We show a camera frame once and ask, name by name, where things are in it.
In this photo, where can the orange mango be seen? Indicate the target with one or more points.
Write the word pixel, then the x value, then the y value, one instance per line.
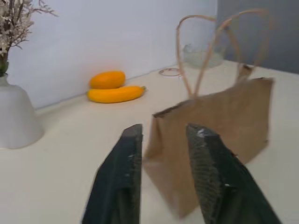
pixel 107 80

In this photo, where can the white frosted glass vase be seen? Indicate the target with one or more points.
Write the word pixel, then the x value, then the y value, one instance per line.
pixel 14 116

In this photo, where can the clear glass bowl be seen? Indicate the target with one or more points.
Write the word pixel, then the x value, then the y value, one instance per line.
pixel 198 56

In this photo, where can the yellow zucchini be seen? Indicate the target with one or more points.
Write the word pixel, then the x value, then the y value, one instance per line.
pixel 115 94

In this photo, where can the dried white flower bouquet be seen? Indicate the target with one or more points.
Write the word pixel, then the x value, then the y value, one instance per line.
pixel 12 25

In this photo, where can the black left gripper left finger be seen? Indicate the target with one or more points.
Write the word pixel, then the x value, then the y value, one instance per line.
pixel 116 177

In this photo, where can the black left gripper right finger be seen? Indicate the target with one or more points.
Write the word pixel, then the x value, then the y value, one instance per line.
pixel 217 177

